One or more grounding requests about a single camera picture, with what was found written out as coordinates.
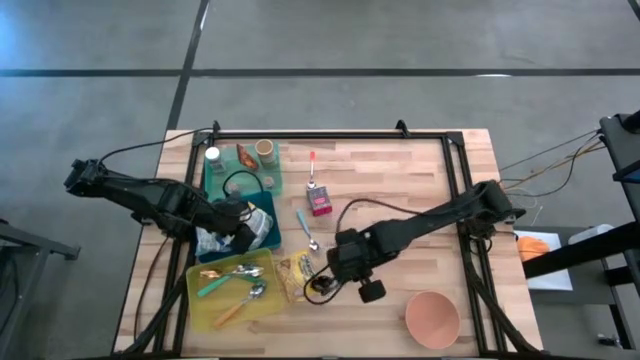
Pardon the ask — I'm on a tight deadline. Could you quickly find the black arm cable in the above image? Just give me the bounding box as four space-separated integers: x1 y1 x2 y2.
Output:
335 197 454 234
97 127 265 221

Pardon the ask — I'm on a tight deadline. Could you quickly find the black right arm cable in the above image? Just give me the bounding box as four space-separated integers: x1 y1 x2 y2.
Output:
335 197 454 234

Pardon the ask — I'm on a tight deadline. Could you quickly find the orange round object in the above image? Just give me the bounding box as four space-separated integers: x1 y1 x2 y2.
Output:
516 235 552 263

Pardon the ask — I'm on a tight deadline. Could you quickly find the brown snack wrapper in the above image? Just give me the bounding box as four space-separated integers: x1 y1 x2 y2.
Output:
235 143 261 173

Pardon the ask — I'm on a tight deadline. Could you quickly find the white-cap spice jar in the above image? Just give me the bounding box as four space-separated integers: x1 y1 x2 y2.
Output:
204 145 227 174

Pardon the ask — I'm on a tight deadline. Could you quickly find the blue ramen noodle bag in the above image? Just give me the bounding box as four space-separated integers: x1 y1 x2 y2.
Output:
194 226 237 257

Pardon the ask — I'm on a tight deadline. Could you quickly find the black equipment stand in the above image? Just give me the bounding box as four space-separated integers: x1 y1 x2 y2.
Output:
522 110 640 351

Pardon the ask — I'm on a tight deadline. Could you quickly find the blue plastic bin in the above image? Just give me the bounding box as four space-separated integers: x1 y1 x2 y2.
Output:
191 189 283 265

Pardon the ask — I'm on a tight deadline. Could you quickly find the smoked paprika tin red lid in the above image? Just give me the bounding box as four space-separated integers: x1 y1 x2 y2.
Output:
305 185 335 218

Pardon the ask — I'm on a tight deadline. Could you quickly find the white paper sheet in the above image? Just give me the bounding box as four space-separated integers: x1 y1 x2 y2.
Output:
513 229 574 293

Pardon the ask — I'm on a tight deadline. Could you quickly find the brown floor cable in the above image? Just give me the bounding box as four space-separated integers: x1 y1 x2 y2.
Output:
132 235 171 342

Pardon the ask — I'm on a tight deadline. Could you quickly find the white cylinder container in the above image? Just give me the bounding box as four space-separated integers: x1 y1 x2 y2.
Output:
567 223 616 246

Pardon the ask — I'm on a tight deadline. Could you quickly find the orange-handled silver spoon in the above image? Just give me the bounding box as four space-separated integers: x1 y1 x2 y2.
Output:
306 150 318 191

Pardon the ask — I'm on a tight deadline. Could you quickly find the small yellow-handled spoon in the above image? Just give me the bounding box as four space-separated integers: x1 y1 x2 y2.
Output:
211 280 269 330

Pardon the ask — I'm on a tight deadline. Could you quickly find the teal translucent plastic bin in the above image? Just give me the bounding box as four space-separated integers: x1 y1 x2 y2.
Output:
202 141 284 202

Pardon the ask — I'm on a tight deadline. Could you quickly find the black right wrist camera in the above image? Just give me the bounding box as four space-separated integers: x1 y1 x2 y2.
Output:
357 278 388 305

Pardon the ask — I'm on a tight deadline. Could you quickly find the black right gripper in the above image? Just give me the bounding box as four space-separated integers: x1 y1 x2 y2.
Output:
315 228 376 296

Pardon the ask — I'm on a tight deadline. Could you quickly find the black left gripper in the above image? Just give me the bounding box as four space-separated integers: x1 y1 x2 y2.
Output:
207 195 259 254

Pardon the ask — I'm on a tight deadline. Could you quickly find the black side table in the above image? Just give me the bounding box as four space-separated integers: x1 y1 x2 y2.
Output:
0 217 82 360

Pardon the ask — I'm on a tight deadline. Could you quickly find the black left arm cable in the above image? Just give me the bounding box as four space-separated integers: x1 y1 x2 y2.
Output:
97 127 265 221

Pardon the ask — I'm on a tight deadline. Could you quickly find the light translucent plastic bin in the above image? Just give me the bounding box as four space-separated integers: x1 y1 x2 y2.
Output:
185 247 287 335

